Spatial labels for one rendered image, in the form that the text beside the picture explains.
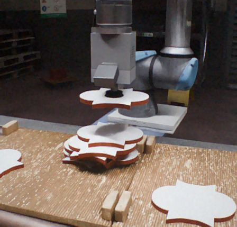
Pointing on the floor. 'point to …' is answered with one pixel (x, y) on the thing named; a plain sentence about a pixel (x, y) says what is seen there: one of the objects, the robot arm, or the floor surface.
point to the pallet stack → (16, 53)
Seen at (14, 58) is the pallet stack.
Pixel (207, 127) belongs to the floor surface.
